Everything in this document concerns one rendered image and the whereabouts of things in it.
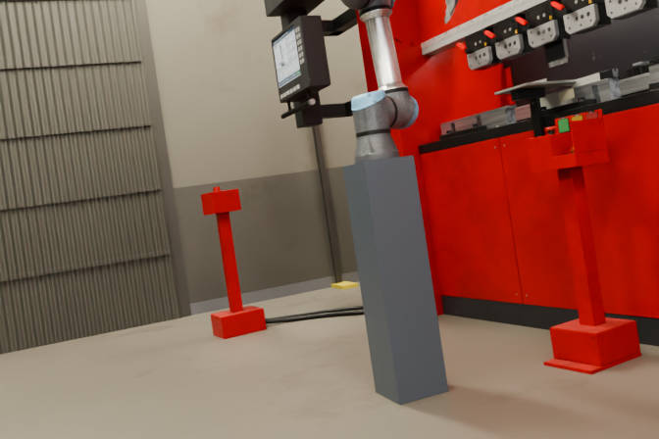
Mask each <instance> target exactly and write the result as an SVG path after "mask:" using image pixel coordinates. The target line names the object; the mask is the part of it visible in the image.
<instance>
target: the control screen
mask: <svg viewBox="0 0 659 439"><path fill-rule="evenodd" d="M273 47H274V53H275V60H276V67H277V74H278V81H279V88H281V87H282V86H284V85H285V84H287V83H288V82H290V81H292V80H293V79H295V78H296V77H298V76H300V75H301V72H300V66H299V59H298V53H297V46H296V39H295V32H294V26H293V27H291V28H290V29H289V30H288V31H287V32H286V33H284V34H283V35H282V36H281V37H280V38H278V39H277V40H276V41H275V42H274V43H273ZM281 72H283V76H281Z"/></svg>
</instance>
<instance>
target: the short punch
mask: <svg viewBox="0 0 659 439"><path fill-rule="evenodd" d="M544 48H545V55H546V62H547V63H548V64H549V68H552V67H555V66H558V65H561V64H564V63H567V62H568V57H569V53H568V46H567V40H566V38H565V39H560V40H557V41H555V42H552V43H549V44H546V45H544Z"/></svg>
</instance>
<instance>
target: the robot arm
mask: <svg viewBox="0 0 659 439"><path fill-rule="evenodd" d="M458 1H459V0H445V4H446V6H447V8H446V11H445V13H446V16H445V18H444V23H445V24H447V23H448V22H449V20H450V19H451V17H452V15H453V13H454V10H455V8H456V5H457V3H458ZM341 2H342V3H343V4H344V5H345V6H346V7H348V8H350V9H355V10H358V12H359V17H360V20H361V21H362V22H364V23H365V24H366V29H367V33H368V38H369V43H370V48H371V53H372V58H373V63H374V67H375V72H376V77H377V82H378V87H379V90H378V91H373V92H369V93H365V94H361V95H358V96H355V97H353V98H352V100H351V105H352V108H351V111H352V113H353V120H354V126H355V133H356V139H357V143H356V149H355V155H354V163H355V164H357V163H361V162H366V161H373V160H381V159H389V158H397V157H400V156H399V151H398V149H397V147H396V145H395V143H394V141H393V139H392V137H391V132H390V130H391V129H402V128H407V127H409V126H411V125H412V124H413V123H414V122H415V120H416V118H417V117H418V113H419V106H418V103H417V101H416V99H414V98H413V97H412V96H410V94H409V90H408V87H407V86H406V85H404V84H403V83H402V78H401V73H400V69H399V64H398V59H397V54H396V49H395V45H394V40H393V35H392V30H391V25H390V20H389V17H390V15H391V14H392V8H393V6H394V4H393V3H394V2H395V0H341Z"/></svg>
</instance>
